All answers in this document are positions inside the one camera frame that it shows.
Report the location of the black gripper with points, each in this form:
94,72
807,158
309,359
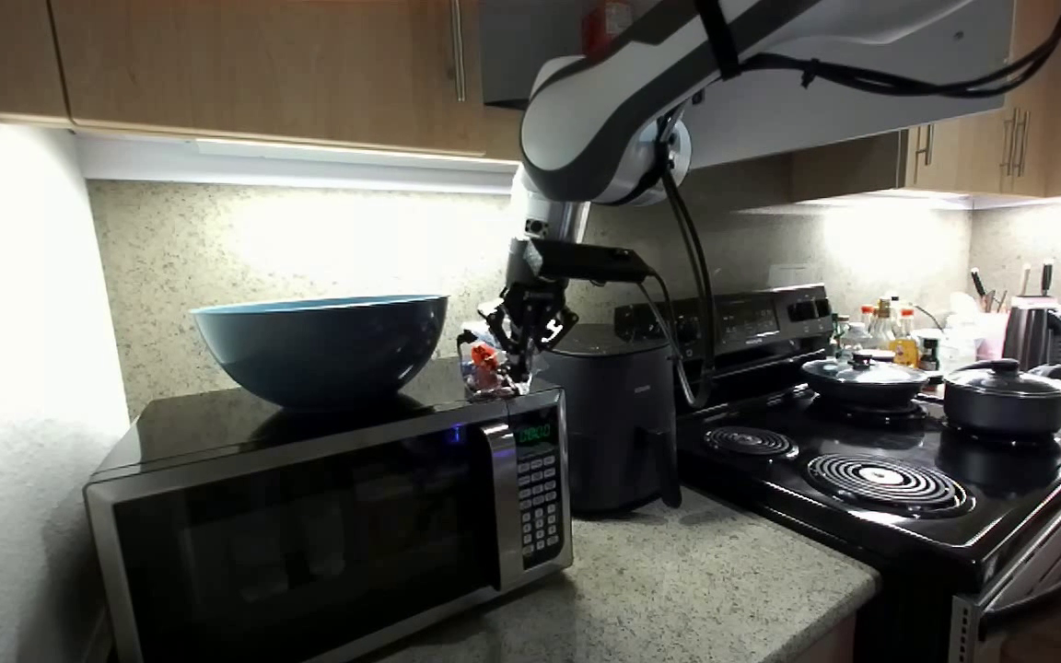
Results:
531,297

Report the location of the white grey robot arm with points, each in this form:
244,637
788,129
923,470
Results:
591,113

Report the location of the black silver microwave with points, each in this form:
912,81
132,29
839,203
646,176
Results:
310,537

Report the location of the black air fryer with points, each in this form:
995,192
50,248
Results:
618,424

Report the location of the blue bowl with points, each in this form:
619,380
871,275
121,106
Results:
323,352

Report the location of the small coil burner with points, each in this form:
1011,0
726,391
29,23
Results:
754,440

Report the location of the under cabinet light strip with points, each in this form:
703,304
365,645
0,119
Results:
295,164

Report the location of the black frying pan with lid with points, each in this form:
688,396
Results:
867,375

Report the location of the clear condiment bottle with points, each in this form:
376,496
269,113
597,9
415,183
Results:
880,324

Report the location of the orange condiment bottle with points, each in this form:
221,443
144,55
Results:
907,352

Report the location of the large coil burner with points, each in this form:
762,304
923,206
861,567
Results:
889,483

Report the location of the wooden base cabinet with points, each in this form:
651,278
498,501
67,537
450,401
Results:
834,642

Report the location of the white utensil container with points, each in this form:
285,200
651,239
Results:
971,327

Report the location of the black electric stove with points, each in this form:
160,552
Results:
923,552

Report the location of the black pot with lid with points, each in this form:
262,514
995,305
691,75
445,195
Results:
1004,397

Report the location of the silver kettle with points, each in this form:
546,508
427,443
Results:
1044,332

